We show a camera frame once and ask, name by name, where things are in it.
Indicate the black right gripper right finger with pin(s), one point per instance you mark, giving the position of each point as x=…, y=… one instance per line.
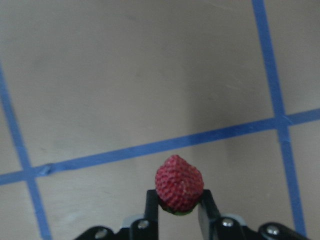
x=217, y=226

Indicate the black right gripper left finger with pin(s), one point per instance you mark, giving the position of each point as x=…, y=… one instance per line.
x=147, y=227

